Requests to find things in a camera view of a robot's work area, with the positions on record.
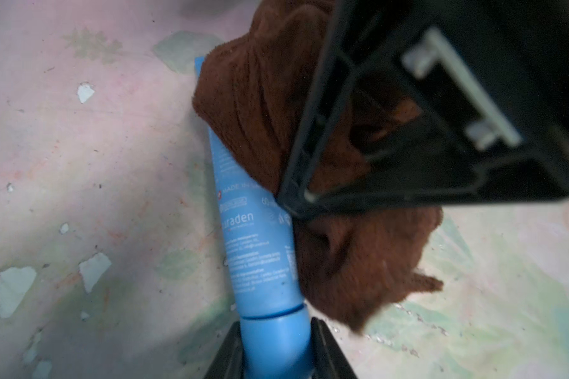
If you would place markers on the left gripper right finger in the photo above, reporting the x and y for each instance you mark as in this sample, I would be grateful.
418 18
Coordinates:
330 361

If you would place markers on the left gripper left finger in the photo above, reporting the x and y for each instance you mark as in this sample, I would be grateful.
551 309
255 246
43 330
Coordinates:
228 362

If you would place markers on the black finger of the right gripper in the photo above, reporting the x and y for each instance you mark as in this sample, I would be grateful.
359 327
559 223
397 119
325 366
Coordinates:
491 79

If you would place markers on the brown cloth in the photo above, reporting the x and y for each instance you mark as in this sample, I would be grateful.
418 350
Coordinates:
251 92

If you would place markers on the blue toothpaste tube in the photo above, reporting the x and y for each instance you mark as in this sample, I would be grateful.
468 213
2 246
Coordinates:
258 241

